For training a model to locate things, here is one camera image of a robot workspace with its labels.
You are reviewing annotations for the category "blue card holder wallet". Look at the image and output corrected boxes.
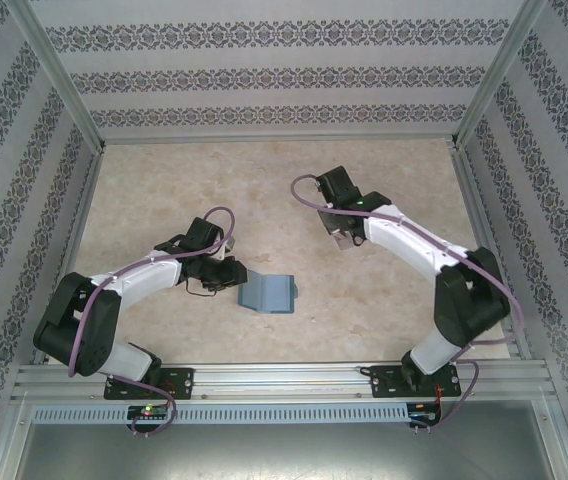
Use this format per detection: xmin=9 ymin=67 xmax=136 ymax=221
xmin=237 ymin=269 xmax=298 ymax=316

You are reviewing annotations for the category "grey metal sheet panel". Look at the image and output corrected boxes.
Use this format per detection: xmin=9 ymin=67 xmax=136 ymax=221
xmin=0 ymin=399 xmax=568 ymax=480

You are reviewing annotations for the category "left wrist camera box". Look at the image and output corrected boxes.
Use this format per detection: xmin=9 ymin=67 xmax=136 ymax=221
xmin=217 ymin=234 xmax=238 ymax=261

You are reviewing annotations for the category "aluminium mounting rail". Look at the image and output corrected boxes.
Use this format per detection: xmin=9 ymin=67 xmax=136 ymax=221
xmin=11 ymin=362 xmax=555 ymax=402

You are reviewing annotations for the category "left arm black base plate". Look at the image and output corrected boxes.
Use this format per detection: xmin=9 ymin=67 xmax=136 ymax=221
xmin=103 ymin=367 xmax=195 ymax=401

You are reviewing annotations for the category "aluminium table side rail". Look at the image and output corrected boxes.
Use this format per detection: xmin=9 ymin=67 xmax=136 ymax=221
xmin=32 ymin=148 xmax=105 ymax=364
xmin=451 ymin=144 xmax=534 ymax=360

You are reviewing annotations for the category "slotted grey cable duct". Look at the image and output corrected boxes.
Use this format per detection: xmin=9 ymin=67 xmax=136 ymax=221
xmin=31 ymin=403 xmax=410 ymax=424

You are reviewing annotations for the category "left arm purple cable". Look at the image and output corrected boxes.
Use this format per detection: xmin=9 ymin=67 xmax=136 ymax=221
xmin=66 ymin=207 xmax=238 ymax=437

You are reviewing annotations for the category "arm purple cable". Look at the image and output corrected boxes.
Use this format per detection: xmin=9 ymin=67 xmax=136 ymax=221
xmin=66 ymin=207 xmax=238 ymax=437
xmin=290 ymin=173 xmax=525 ymax=426

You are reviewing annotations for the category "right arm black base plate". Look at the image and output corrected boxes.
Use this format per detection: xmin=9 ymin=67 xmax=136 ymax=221
xmin=369 ymin=364 xmax=463 ymax=400

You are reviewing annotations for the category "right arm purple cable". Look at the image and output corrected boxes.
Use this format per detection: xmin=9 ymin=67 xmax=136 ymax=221
xmin=290 ymin=173 xmax=525 ymax=426

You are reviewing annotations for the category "aluminium frame post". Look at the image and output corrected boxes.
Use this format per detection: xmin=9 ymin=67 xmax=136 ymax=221
xmin=451 ymin=0 xmax=549 ymax=149
xmin=6 ymin=0 xmax=106 ymax=150

